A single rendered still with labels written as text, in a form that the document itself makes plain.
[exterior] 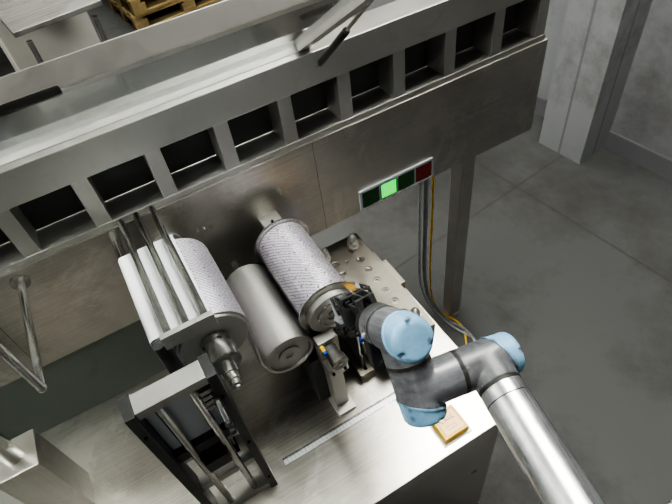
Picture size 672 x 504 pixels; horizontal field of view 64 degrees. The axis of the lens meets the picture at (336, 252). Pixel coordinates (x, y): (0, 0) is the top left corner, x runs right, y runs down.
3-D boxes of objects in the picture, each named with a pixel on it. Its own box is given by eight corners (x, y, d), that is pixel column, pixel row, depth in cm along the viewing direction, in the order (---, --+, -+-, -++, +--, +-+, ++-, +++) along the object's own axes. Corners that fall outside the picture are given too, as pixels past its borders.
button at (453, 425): (445, 444, 132) (446, 440, 130) (428, 421, 136) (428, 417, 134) (468, 429, 133) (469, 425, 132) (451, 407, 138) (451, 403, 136)
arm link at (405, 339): (400, 377, 82) (384, 325, 81) (373, 360, 92) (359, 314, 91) (444, 357, 84) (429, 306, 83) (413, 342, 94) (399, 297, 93)
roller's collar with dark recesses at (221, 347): (215, 380, 105) (206, 363, 100) (205, 357, 108) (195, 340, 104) (245, 364, 106) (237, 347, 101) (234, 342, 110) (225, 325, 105)
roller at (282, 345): (271, 381, 124) (260, 354, 115) (230, 306, 140) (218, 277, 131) (317, 356, 127) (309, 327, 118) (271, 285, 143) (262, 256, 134)
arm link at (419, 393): (475, 411, 87) (457, 349, 86) (412, 437, 85) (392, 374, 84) (456, 394, 95) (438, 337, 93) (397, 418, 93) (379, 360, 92)
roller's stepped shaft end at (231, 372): (232, 396, 100) (228, 388, 98) (221, 372, 104) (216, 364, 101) (248, 388, 101) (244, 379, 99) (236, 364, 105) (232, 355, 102)
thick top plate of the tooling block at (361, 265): (384, 365, 140) (383, 353, 136) (312, 268, 165) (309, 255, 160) (434, 336, 144) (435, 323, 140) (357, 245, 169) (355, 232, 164)
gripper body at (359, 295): (359, 281, 108) (383, 288, 97) (376, 319, 110) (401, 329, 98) (327, 299, 106) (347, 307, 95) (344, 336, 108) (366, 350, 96)
